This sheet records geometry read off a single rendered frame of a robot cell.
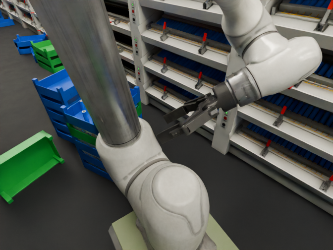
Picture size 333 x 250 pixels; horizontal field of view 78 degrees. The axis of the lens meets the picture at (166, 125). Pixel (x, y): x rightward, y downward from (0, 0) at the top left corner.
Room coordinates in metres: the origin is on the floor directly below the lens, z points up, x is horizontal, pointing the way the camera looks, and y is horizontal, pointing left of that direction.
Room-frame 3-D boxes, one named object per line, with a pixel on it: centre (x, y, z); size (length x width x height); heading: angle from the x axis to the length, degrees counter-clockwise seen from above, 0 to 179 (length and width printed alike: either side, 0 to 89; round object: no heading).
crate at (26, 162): (0.64, 0.68, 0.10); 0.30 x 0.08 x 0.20; 147
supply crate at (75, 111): (0.79, 0.29, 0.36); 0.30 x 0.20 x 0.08; 152
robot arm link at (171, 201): (0.25, -0.02, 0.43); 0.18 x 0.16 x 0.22; 38
